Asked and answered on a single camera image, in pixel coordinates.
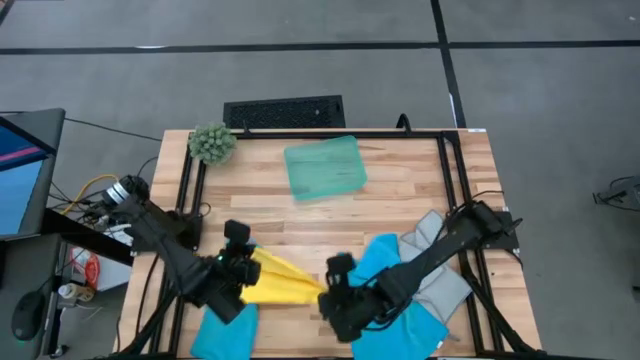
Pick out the white power adapter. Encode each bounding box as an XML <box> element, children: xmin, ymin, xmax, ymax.
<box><xmin>102</xmin><ymin>222</ymin><xmax>135</xmax><ymax>247</ymax></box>

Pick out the blue towel with white tag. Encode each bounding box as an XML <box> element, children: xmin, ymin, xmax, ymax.
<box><xmin>347</xmin><ymin>233</ymin><xmax>450</xmax><ymax>360</ymax></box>

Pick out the green translucent plastic bin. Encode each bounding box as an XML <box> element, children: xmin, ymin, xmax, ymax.
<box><xmin>283</xmin><ymin>134</ymin><xmax>369</xmax><ymax>203</ymax></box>

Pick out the black cable bundle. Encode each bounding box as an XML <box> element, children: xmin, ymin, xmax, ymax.
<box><xmin>47</xmin><ymin>157</ymin><xmax>161</xmax><ymax>234</ymax></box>

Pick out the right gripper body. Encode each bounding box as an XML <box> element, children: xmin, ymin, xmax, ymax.
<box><xmin>317</xmin><ymin>253</ymin><xmax>372</xmax><ymax>327</ymax></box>

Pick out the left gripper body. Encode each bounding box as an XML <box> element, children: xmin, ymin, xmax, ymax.
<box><xmin>215</xmin><ymin>219</ymin><xmax>262</xmax><ymax>291</ymax></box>

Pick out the yellow cable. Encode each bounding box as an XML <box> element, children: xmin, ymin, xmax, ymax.
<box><xmin>59</xmin><ymin>173</ymin><xmax>120</xmax><ymax>216</ymax></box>

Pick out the blue microfiber towel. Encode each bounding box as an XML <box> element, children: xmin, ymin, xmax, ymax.
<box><xmin>189</xmin><ymin>299</ymin><xmax>260</xmax><ymax>360</ymax></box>

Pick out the beige tape roll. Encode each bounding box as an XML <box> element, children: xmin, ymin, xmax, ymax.
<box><xmin>57</xmin><ymin>282</ymin><xmax>96</xmax><ymax>304</ymax></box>

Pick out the black perforated grille box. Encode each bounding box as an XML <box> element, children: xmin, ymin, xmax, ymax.
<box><xmin>223</xmin><ymin>94</ymin><xmax>347</xmax><ymax>130</ymax></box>

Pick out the black side desk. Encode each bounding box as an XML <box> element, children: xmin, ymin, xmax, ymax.
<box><xmin>0</xmin><ymin>207</ymin><xmax>135</xmax><ymax>360</ymax></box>

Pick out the long black floor cable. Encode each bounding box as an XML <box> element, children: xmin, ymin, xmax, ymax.
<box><xmin>63</xmin><ymin>117</ymin><xmax>164</xmax><ymax>144</ymax></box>

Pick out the computer monitor with blue screen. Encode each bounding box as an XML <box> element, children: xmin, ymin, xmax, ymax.
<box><xmin>0</xmin><ymin>108</ymin><xmax>67</xmax><ymax>242</ymax></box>

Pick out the green artificial potted plant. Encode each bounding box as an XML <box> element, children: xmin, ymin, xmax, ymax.
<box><xmin>187</xmin><ymin>122</ymin><xmax>238</xmax><ymax>167</ymax></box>

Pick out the yellow microfiber towel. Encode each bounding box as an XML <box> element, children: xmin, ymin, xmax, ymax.
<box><xmin>239</xmin><ymin>245</ymin><xmax>329</xmax><ymax>306</ymax></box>

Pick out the black computer mouse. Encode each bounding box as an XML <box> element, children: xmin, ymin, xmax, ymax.
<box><xmin>10</xmin><ymin>288</ymin><xmax>49</xmax><ymax>342</ymax></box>

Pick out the grey waffle-weave towel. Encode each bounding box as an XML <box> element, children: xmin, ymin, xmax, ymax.
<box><xmin>398</xmin><ymin>209</ymin><xmax>474</xmax><ymax>325</ymax></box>

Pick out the black aluminium table frame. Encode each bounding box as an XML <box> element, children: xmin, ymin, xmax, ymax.
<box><xmin>115</xmin><ymin>127</ymin><xmax>547</xmax><ymax>360</ymax></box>

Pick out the red and white bag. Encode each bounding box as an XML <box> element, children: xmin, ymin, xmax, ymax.
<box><xmin>69</xmin><ymin>245</ymin><xmax>134</xmax><ymax>293</ymax></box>

